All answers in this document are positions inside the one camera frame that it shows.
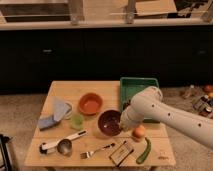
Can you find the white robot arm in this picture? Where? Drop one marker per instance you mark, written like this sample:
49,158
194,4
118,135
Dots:
194,126

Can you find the orange bowl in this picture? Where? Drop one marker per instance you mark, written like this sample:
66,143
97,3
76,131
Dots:
90,104

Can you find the light blue cloth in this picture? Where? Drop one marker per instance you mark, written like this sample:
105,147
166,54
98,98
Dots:
60,108

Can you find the dark red grapes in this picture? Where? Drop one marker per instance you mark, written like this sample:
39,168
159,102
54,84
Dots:
126,104

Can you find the green cucumber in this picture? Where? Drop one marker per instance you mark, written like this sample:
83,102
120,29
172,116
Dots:
145,153

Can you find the silver fork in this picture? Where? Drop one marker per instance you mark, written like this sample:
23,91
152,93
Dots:
89,154

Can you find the small green cup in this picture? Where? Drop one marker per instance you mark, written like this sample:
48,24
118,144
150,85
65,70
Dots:
76,121

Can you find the orange peach fruit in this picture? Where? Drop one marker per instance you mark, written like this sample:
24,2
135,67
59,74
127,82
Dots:
139,132

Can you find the black and tan box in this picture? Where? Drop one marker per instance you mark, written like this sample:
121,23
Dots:
121,153

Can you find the green plastic tray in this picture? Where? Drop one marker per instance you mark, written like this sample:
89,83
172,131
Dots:
133,87

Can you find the dark purple bowl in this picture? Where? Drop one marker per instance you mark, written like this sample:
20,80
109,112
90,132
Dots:
108,123

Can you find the light wooden table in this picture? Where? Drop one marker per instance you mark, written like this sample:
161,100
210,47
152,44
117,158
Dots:
71,91

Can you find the metal measuring cup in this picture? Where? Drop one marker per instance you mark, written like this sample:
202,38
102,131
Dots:
64,147

